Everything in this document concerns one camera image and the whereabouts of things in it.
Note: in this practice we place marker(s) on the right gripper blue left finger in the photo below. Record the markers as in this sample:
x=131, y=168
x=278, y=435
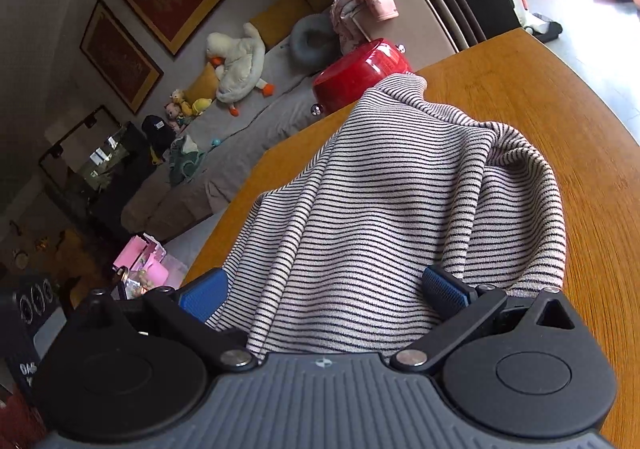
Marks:
x=204, y=296

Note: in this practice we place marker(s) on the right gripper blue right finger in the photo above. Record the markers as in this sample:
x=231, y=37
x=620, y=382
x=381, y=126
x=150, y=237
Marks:
x=446, y=294

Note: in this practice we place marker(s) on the grey striped knit garment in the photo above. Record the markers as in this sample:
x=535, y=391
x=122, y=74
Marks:
x=332, y=261

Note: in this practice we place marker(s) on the pink toy box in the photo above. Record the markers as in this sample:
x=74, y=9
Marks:
x=143, y=265

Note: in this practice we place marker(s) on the green knit cloth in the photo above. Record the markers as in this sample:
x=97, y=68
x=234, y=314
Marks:
x=185, y=158

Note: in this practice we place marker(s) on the grey covered sofa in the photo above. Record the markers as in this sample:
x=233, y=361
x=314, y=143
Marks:
x=233, y=145

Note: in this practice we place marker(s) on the black plush toy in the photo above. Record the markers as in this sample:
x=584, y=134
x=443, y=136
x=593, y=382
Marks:
x=159, y=134

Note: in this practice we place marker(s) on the glass fish tank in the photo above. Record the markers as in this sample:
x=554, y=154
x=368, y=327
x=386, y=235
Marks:
x=93, y=170

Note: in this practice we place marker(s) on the small plush toys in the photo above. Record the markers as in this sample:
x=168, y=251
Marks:
x=180, y=112

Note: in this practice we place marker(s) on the white plush goose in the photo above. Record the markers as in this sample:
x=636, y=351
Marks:
x=238, y=65

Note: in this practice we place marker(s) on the red round stool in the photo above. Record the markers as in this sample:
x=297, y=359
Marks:
x=344, y=81

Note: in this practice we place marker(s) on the beige armchair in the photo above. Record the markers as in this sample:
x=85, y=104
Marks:
x=418, y=32

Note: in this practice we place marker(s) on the grey neck pillow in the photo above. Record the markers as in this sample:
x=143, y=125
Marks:
x=313, y=43

